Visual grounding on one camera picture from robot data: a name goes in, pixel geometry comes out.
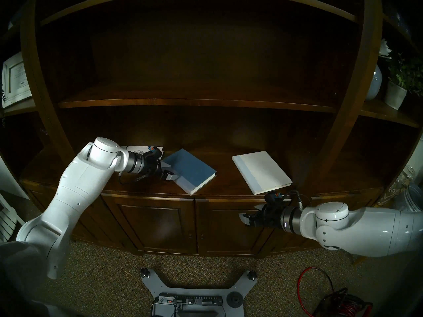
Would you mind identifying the white paperback with ink drawing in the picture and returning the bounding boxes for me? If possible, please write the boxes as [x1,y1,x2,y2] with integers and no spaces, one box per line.
[122,146,165,161]

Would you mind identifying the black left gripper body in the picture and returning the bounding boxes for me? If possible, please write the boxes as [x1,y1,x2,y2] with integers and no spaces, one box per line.
[142,155,164,177]

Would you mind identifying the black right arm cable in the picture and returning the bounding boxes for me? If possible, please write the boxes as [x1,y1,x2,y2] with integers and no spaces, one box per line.
[288,188,311,208]

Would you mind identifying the white book pale blue spine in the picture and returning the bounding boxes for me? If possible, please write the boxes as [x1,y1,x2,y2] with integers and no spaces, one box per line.
[232,151,293,195]

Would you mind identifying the blue hardcover book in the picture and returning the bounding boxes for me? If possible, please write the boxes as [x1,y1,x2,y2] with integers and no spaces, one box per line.
[160,149,217,196]

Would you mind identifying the white framed certificate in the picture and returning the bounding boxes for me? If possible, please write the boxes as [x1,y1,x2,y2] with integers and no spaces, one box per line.
[2,52,33,109]

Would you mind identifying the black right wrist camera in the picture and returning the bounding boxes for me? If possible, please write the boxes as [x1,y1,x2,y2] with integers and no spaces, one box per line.
[264,190,286,203]

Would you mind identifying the white slatted side table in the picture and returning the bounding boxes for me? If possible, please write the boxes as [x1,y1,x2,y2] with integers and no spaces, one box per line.
[0,191,25,244]

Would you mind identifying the black power strip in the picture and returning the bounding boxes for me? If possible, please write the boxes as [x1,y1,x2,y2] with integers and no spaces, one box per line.
[155,293,223,307]

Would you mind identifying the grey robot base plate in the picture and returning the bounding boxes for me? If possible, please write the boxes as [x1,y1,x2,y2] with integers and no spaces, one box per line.
[139,268,258,317]

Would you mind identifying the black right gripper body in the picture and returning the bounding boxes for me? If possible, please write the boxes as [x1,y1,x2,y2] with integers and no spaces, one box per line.
[256,202,285,227]

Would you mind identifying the white artificial flower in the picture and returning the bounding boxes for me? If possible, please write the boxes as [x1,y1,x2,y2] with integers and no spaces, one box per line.
[378,39,393,59]

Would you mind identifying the clear glass jar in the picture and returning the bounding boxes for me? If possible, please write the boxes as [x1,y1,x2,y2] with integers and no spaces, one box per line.
[380,166,415,204]

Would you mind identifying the red cable reel with cord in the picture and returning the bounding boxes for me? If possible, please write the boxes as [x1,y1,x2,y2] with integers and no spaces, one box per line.
[297,267,374,317]

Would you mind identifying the white ceramic vase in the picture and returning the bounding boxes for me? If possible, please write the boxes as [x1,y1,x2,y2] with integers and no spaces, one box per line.
[365,64,383,101]

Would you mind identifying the dark wooden bookshelf cabinet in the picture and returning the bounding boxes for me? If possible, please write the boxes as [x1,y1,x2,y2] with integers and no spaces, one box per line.
[0,0,423,257]

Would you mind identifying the green plant in white pot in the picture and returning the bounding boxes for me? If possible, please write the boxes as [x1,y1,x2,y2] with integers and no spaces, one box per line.
[384,52,423,110]

